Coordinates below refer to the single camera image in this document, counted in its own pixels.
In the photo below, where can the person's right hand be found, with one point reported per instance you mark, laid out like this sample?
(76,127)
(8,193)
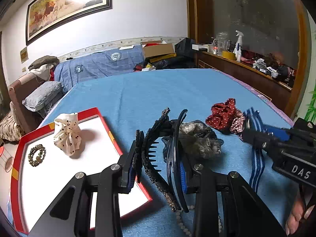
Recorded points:
(295,218)

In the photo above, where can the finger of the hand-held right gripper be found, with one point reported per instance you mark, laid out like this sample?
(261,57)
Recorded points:
(254,137)
(281,133)

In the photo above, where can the blue checkered quilt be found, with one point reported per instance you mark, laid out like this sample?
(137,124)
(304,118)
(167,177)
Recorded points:
(98,64)

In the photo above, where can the white box with red circles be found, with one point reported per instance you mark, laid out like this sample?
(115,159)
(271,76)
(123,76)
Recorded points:
(6,160)

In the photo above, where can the clear glass jug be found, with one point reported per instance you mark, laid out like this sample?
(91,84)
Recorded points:
(221,43)

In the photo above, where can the yellow tape roll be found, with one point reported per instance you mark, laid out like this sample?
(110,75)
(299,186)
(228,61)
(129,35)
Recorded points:
(228,55)

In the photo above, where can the red plaid scrunchie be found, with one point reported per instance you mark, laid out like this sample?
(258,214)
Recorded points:
(235,124)

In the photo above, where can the brown patterned cushion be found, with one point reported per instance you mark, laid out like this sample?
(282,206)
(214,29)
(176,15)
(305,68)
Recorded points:
(11,126)

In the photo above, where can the thin dark blue headband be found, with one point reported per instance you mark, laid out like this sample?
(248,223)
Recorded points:
(170,158)

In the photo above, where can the small yellow wall plaque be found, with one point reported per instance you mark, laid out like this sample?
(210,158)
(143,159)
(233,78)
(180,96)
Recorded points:
(23,54)

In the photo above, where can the grey black lace scrunchie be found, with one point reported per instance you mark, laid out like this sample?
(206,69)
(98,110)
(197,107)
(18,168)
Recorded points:
(197,140)

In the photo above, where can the red polka dot scrunchie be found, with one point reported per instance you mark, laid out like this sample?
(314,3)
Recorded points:
(219,116)

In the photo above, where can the blue white striped headband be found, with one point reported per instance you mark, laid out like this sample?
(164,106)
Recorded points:
(256,167)

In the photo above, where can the white spray bottle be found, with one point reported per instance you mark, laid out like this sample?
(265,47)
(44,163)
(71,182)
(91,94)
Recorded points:
(239,42)

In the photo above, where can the open cardboard box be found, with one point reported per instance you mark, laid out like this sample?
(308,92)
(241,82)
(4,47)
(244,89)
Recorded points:
(158,50)

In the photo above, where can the white garment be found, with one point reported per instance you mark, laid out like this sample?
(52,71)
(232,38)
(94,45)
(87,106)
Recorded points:
(42,72)

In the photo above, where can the small white bottle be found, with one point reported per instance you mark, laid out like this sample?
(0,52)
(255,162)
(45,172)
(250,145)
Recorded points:
(238,55)

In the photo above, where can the wooden headboard shelf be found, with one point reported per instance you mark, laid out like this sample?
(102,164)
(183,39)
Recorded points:
(246,79)

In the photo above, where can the cream dotted scrunchie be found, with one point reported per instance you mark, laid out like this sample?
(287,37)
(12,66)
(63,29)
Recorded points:
(68,138)

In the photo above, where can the white flat box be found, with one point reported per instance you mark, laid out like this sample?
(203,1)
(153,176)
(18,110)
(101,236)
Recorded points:
(200,47)

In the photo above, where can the brown sofa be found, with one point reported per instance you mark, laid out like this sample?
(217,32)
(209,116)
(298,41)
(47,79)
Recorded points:
(19,91)

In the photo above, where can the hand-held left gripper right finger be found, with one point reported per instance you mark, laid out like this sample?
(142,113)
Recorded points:
(183,177)

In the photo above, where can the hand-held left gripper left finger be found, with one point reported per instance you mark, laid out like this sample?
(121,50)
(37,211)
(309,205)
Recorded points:
(128,177)

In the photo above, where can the black and yellow bag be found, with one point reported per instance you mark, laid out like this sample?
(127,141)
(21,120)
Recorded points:
(172,63)

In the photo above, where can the blue blanket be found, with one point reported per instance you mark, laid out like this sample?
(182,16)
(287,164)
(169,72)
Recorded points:
(160,91)

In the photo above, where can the black beaded headband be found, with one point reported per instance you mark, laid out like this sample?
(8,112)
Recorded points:
(145,143)

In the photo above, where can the brown grey folded blanket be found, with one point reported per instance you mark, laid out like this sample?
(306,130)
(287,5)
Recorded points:
(44,61)

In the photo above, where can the small alarm clock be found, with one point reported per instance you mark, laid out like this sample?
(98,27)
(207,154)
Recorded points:
(275,73)

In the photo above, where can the wooden framed mirror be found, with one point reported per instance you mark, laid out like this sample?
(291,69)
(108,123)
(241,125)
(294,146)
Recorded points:
(259,9)

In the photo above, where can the red tray with white inside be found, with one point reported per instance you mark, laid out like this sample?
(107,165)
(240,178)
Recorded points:
(49,177)

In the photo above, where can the framed horse painting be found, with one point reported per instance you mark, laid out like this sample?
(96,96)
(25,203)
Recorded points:
(61,5)

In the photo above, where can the grey pillow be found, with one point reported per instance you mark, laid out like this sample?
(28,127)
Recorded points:
(43,95)

